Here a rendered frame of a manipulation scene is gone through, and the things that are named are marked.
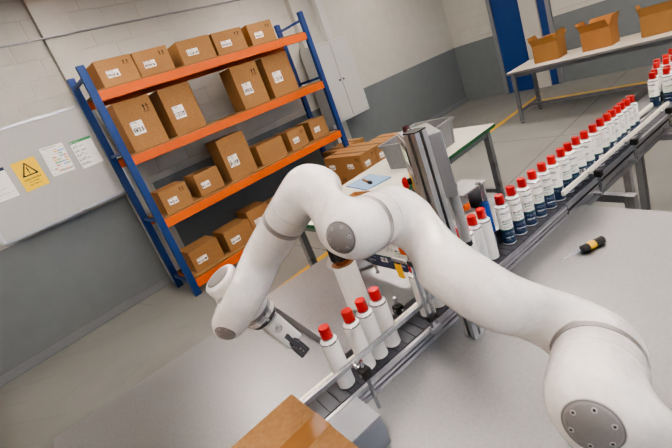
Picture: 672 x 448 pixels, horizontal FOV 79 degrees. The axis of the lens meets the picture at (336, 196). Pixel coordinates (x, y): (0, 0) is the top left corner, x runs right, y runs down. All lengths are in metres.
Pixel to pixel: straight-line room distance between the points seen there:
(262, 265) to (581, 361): 0.59
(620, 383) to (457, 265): 0.23
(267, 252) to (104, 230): 4.46
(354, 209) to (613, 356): 0.38
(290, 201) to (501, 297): 0.40
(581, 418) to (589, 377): 0.05
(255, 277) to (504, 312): 0.50
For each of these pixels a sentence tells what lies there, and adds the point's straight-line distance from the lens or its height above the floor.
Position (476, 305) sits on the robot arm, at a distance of 0.66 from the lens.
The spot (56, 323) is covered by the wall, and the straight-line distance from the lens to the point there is 5.36.
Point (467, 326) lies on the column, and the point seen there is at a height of 0.87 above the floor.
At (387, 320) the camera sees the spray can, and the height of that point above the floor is 0.98.
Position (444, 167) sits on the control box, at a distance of 1.15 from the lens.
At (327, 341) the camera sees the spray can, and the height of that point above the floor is 1.05.
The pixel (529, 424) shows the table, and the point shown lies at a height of 0.83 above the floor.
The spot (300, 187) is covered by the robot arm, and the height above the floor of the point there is 1.54.
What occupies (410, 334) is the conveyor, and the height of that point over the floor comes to 0.88.
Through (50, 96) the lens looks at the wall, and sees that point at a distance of 5.29.
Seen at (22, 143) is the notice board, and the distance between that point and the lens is 5.07.
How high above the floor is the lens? 1.72
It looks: 17 degrees down
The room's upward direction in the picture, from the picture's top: 21 degrees counter-clockwise
